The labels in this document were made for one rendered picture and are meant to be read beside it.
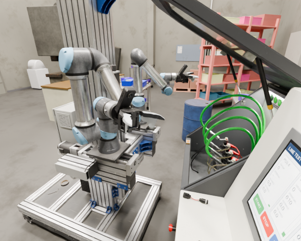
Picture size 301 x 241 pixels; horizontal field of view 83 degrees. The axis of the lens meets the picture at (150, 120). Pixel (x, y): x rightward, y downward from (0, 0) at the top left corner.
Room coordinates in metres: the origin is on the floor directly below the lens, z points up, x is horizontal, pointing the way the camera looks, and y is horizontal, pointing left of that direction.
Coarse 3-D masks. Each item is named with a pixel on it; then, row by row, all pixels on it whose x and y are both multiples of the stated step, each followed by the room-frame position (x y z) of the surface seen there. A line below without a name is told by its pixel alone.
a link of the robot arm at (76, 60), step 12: (72, 48) 0.89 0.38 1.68; (84, 48) 0.94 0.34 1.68; (60, 60) 0.89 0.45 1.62; (72, 60) 0.86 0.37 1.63; (84, 60) 0.90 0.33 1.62; (72, 72) 0.87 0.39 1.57; (84, 72) 0.89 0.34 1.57; (72, 84) 0.89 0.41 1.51; (84, 84) 0.90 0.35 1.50; (84, 96) 0.89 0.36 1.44; (84, 108) 0.89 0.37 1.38; (84, 120) 0.88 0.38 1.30; (84, 132) 0.87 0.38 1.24; (96, 132) 0.91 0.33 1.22
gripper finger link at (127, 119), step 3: (123, 114) 0.54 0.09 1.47; (126, 114) 0.55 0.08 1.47; (129, 114) 0.55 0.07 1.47; (123, 117) 0.51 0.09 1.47; (126, 117) 0.51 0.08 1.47; (129, 117) 0.52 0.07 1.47; (123, 120) 0.51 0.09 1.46; (126, 120) 0.49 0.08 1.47; (129, 120) 0.49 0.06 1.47; (126, 123) 0.49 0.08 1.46; (129, 123) 0.48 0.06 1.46; (126, 126) 0.50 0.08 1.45; (126, 129) 0.50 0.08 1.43; (126, 132) 0.50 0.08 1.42
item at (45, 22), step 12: (36, 12) 5.34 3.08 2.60; (48, 12) 5.28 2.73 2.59; (36, 24) 5.35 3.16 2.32; (48, 24) 5.29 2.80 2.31; (36, 36) 5.36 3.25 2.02; (48, 36) 5.31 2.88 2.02; (60, 36) 5.25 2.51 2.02; (36, 48) 5.38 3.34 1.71; (48, 48) 5.32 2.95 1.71; (60, 48) 5.26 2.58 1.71; (60, 72) 6.03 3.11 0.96
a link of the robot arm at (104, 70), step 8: (96, 56) 0.94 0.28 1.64; (104, 56) 0.98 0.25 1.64; (96, 64) 0.94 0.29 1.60; (104, 64) 0.94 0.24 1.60; (96, 72) 0.95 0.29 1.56; (104, 72) 0.93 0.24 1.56; (112, 72) 0.95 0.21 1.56; (104, 80) 0.91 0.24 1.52; (112, 80) 0.90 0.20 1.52; (112, 88) 0.88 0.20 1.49; (120, 88) 0.90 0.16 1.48; (112, 96) 0.86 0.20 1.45
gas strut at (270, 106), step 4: (256, 60) 0.66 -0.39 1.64; (260, 60) 0.65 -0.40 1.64; (260, 64) 0.65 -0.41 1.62; (260, 68) 0.65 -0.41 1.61; (260, 72) 0.65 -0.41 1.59; (264, 72) 0.66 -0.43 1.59; (260, 76) 0.66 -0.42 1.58; (264, 76) 0.65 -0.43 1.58; (260, 80) 0.66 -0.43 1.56; (264, 80) 0.65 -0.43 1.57; (264, 84) 0.65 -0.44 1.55; (264, 88) 0.65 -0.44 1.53; (268, 88) 0.65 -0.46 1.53; (264, 92) 0.65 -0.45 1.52; (268, 92) 0.65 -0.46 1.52; (268, 96) 0.65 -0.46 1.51; (268, 100) 0.65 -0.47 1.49; (268, 104) 0.65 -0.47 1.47; (268, 108) 0.65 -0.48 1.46; (272, 108) 0.64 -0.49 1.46; (272, 112) 0.65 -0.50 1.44; (272, 116) 0.65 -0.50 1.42
